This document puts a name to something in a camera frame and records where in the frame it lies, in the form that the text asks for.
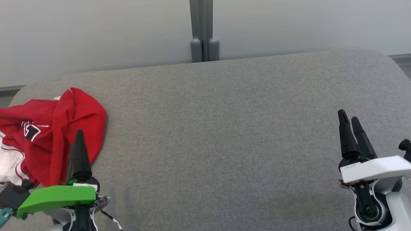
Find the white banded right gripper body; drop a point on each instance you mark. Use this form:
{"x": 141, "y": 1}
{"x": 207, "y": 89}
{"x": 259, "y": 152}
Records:
{"x": 375, "y": 168}

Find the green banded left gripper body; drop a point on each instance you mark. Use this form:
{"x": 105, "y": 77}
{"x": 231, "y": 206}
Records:
{"x": 57, "y": 196}

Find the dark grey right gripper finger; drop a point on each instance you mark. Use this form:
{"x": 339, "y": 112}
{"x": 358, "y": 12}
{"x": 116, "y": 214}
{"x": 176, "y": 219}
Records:
{"x": 348, "y": 138}
{"x": 364, "y": 141}

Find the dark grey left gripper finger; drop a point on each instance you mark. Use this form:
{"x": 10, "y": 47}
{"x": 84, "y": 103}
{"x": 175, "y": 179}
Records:
{"x": 78, "y": 160}

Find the red white basketball shorts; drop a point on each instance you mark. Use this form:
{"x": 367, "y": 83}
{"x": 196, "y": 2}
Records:
{"x": 74, "y": 112}

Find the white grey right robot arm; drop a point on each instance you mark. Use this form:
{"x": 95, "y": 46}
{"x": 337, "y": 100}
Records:
{"x": 398, "y": 208}

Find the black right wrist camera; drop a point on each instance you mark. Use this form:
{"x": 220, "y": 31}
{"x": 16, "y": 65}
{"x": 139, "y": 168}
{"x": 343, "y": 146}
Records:
{"x": 405, "y": 146}

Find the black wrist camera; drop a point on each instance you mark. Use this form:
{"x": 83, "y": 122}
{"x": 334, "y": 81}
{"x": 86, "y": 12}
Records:
{"x": 405, "y": 146}
{"x": 13, "y": 195}

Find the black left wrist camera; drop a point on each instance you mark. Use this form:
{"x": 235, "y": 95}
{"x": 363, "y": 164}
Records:
{"x": 13, "y": 195}

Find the grey metal partition post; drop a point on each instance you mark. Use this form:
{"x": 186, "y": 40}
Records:
{"x": 200, "y": 25}

